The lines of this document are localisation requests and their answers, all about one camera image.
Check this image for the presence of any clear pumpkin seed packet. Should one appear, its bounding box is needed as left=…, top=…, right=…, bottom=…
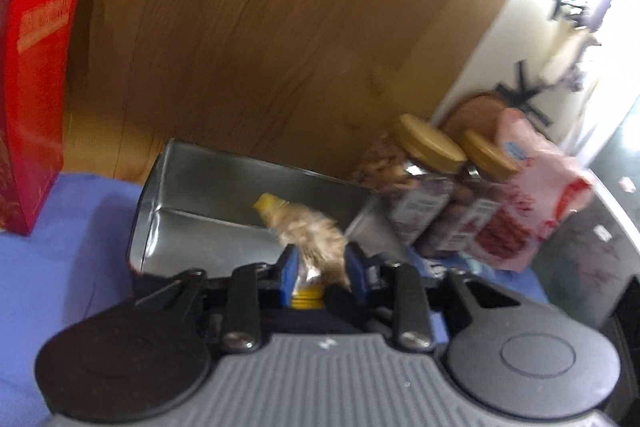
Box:
left=254, top=193, right=349, bottom=310

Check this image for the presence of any right nut jar gold lid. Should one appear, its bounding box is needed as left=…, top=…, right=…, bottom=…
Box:
left=414, top=129, right=520, bottom=259

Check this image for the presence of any black snack organizer box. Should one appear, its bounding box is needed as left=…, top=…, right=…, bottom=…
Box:
left=128, top=140, right=406, bottom=277

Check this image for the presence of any pink fried twist snack bag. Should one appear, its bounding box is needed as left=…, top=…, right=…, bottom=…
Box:
left=468, top=108, right=594, bottom=272

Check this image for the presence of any round woven wooden tray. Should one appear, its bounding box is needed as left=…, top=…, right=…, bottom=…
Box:
left=438, top=91, right=509, bottom=141

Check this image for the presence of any blue printed table cloth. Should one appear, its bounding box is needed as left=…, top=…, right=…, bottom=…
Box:
left=0, top=171, right=551, bottom=427

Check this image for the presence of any wooden laminate board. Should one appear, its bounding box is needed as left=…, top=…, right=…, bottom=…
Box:
left=64, top=0, right=506, bottom=182

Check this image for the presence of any red gift box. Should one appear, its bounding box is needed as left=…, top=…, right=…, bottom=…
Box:
left=1, top=0, right=78, bottom=235

